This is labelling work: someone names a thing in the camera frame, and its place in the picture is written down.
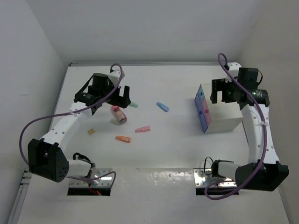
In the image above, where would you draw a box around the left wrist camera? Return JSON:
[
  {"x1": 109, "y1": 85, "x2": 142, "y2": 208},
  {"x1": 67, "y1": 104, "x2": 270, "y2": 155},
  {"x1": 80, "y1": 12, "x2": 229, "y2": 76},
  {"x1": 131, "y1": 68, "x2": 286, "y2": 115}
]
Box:
[{"x1": 108, "y1": 70, "x2": 124, "y2": 86}]

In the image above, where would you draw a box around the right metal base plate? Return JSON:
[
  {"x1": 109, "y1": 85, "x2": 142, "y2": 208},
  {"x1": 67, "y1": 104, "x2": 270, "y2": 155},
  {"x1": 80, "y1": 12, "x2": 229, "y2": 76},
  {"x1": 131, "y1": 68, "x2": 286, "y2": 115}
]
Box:
[{"x1": 193, "y1": 168, "x2": 237, "y2": 188}]

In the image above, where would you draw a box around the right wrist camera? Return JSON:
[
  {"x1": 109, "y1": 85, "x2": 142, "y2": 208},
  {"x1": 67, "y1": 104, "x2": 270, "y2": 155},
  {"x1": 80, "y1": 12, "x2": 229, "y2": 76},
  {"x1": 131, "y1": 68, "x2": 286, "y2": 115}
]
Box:
[{"x1": 228, "y1": 62, "x2": 242, "y2": 77}]

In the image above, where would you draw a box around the small yellow eraser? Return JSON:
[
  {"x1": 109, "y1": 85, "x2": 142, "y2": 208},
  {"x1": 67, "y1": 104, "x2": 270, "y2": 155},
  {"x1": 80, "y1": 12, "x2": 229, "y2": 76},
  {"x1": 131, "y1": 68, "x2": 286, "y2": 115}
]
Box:
[{"x1": 88, "y1": 128, "x2": 95, "y2": 135}]

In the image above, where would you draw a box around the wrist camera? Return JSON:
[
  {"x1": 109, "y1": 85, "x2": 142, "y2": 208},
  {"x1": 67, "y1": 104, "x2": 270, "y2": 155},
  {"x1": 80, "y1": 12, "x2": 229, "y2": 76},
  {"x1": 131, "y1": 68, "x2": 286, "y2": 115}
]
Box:
[
  {"x1": 108, "y1": 70, "x2": 124, "y2": 86},
  {"x1": 228, "y1": 62, "x2": 242, "y2": 77}
]

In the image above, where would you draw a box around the green cap-shaped clip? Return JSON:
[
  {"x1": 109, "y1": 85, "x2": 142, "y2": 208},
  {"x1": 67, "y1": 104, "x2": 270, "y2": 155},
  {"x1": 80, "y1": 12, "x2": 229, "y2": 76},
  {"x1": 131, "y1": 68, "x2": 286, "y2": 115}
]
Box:
[{"x1": 129, "y1": 102, "x2": 138, "y2": 108}]

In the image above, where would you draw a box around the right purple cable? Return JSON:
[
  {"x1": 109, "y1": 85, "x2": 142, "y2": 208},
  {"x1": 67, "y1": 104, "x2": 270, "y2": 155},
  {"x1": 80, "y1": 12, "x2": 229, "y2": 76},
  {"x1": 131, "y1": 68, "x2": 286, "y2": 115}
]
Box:
[{"x1": 204, "y1": 52, "x2": 271, "y2": 201}]

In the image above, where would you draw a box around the blue cap-shaped clip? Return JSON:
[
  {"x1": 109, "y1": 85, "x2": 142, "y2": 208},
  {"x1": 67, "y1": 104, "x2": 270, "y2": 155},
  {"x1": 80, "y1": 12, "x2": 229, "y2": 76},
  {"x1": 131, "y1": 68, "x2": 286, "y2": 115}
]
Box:
[{"x1": 156, "y1": 102, "x2": 169, "y2": 112}]

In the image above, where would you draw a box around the pink cap-shaped clip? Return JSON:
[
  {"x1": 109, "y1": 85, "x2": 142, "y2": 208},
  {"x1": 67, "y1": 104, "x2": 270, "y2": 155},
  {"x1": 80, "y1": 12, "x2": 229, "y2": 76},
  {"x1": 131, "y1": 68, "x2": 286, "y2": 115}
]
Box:
[{"x1": 135, "y1": 126, "x2": 151, "y2": 133}]

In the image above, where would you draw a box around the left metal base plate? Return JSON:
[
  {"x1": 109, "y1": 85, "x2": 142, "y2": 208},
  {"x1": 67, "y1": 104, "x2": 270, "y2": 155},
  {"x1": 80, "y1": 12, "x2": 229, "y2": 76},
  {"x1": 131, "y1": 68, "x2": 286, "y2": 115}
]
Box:
[{"x1": 69, "y1": 168, "x2": 115, "y2": 189}]

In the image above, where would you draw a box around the white eraser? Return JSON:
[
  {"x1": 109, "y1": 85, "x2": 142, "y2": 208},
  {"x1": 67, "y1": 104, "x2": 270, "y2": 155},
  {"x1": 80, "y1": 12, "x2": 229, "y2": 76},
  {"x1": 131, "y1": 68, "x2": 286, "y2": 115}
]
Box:
[{"x1": 110, "y1": 119, "x2": 120, "y2": 126}]

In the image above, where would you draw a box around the clear tube with pink cap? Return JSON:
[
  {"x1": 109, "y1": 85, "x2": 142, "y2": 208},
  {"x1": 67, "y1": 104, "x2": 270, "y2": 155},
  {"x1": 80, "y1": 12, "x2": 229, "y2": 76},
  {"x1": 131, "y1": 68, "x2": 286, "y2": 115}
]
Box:
[{"x1": 111, "y1": 106, "x2": 127, "y2": 125}]

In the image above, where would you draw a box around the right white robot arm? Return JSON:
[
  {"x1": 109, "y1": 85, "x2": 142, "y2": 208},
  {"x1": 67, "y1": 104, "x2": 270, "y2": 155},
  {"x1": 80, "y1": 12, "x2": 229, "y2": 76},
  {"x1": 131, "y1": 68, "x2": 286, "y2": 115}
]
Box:
[{"x1": 210, "y1": 68, "x2": 289, "y2": 191}]

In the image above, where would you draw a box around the blue drawer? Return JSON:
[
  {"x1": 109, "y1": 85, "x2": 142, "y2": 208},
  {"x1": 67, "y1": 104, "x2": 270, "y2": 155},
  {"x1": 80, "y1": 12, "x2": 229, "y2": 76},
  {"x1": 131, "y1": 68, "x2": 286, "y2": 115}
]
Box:
[{"x1": 198, "y1": 85, "x2": 205, "y2": 99}]

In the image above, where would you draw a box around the pink drawer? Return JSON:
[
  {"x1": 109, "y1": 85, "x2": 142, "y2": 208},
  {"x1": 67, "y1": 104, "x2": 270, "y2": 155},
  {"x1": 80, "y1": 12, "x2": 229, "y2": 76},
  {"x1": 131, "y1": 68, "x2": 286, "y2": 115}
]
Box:
[{"x1": 201, "y1": 98, "x2": 212, "y2": 126}]

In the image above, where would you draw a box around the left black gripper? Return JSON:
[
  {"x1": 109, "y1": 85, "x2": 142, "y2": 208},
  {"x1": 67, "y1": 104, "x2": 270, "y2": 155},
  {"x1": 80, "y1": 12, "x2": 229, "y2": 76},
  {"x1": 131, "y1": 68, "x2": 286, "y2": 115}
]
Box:
[{"x1": 100, "y1": 80, "x2": 130, "y2": 108}]

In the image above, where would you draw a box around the orange cap-shaped clip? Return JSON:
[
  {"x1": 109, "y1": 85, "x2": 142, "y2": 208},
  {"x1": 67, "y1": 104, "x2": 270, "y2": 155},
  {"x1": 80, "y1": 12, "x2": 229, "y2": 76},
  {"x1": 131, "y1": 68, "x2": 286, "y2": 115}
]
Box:
[{"x1": 115, "y1": 136, "x2": 131, "y2": 143}]

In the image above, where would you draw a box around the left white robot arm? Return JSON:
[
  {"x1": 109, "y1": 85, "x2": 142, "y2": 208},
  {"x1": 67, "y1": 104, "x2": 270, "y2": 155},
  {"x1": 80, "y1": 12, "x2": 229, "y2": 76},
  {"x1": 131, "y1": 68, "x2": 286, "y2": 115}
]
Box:
[{"x1": 28, "y1": 70, "x2": 131, "y2": 182}]

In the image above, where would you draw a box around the white drawer cabinet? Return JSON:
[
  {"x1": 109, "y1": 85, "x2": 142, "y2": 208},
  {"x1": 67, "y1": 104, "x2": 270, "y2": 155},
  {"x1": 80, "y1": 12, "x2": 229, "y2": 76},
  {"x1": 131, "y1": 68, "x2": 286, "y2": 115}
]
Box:
[{"x1": 201, "y1": 84, "x2": 243, "y2": 133}]

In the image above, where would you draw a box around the purple bottom drawer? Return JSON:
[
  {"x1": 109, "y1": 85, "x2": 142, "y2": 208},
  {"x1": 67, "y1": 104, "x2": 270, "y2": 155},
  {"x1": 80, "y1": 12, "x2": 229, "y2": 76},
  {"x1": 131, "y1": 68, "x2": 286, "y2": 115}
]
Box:
[{"x1": 194, "y1": 93, "x2": 209, "y2": 133}]

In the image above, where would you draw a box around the metal base plate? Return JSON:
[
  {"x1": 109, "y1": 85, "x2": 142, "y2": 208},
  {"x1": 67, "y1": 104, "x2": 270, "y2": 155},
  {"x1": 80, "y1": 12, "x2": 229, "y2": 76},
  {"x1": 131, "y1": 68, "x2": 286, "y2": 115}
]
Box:
[
  {"x1": 193, "y1": 168, "x2": 237, "y2": 188},
  {"x1": 69, "y1": 168, "x2": 115, "y2": 189}
]

